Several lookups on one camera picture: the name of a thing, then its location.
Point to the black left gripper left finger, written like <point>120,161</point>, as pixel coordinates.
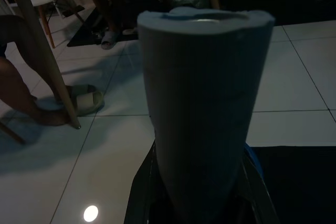
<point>141,195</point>

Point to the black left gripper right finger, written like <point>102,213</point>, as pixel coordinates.
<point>257,203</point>

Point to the black floor mat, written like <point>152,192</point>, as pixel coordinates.
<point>302,187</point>

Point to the beige slipper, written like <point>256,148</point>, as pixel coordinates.
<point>86,99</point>

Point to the wooden chair leg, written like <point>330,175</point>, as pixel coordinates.
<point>11,132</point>

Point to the grey slipper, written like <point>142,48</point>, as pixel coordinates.
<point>130,31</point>
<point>110,41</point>

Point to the small black door mat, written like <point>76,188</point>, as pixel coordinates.
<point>84,32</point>

